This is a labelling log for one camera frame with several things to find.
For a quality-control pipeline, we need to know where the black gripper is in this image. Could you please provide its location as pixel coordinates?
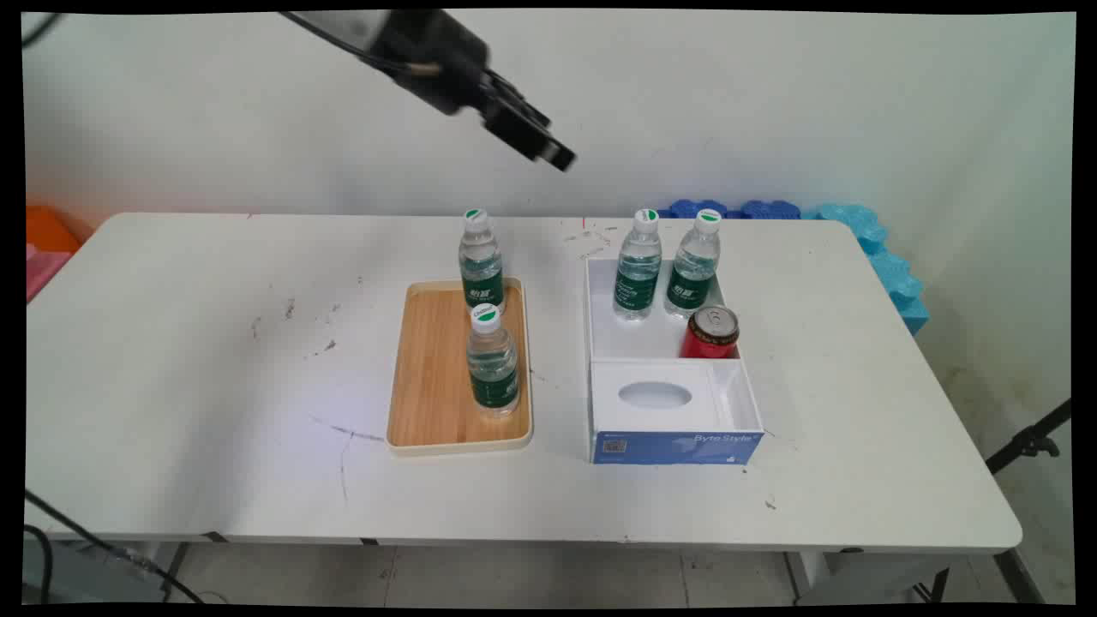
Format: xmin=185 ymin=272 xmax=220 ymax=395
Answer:
xmin=370 ymin=9 xmax=578 ymax=173

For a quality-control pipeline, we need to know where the clear water bottle green label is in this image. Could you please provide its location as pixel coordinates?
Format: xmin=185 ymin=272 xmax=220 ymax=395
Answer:
xmin=458 ymin=208 xmax=506 ymax=311
xmin=613 ymin=208 xmax=663 ymax=323
xmin=465 ymin=303 xmax=521 ymax=419
xmin=664 ymin=208 xmax=722 ymax=321

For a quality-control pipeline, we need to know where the wooden tray with cream rim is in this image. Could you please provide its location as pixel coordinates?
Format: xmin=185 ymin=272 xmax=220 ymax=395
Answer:
xmin=386 ymin=277 xmax=534 ymax=456

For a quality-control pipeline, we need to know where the red soda can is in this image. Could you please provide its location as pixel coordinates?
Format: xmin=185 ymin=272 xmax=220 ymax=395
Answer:
xmin=680 ymin=305 xmax=740 ymax=360

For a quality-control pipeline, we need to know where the white and blue cardboard box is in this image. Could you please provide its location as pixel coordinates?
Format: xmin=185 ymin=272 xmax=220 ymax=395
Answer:
xmin=584 ymin=255 xmax=765 ymax=466

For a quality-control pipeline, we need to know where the cyan foam mat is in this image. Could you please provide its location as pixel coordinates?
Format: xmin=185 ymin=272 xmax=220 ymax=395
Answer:
xmin=801 ymin=203 xmax=931 ymax=337

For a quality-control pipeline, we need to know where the orange box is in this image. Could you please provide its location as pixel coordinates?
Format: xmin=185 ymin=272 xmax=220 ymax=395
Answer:
xmin=26 ymin=206 xmax=83 ymax=255

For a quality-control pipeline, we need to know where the pink box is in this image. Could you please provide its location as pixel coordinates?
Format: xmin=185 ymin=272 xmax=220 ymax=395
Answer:
xmin=26 ymin=243 xmax=72 ymax=303

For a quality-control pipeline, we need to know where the black tripod leg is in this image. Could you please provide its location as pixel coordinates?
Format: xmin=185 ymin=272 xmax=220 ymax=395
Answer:
xmin=986 ymin=398 xmax=1072 ymax=475

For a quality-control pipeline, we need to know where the black table leg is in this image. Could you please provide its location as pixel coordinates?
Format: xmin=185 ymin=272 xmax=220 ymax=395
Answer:
xmin=994 ymin=548 xmax=1048 ymax=605

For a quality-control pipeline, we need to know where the black hanging cable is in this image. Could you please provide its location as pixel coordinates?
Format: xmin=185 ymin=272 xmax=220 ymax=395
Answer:
xmin=22 ymin=13 xmax=63 ymax=49

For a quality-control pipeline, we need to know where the black floor cable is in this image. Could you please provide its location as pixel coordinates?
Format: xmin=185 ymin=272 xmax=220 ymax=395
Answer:
xmin=24 ymin=490 xmax=207 ymax=605
xmin=24 ymin=524 xmax=55 ymax=605

